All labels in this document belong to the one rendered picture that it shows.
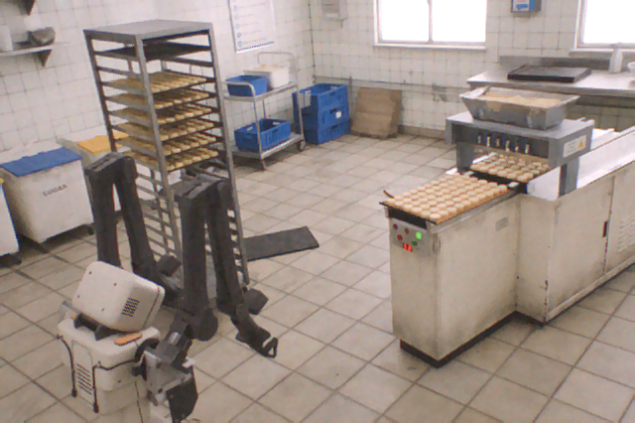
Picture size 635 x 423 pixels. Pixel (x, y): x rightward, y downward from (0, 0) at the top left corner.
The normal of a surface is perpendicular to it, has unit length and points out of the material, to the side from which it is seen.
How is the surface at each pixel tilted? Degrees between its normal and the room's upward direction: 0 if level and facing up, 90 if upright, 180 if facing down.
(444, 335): 90
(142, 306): 90
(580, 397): 0
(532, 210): 90
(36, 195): 93
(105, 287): 48
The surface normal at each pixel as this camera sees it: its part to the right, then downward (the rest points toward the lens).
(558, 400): -0.08, -0.92
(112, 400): 0.76, 0.20
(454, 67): -0.65, 0.34
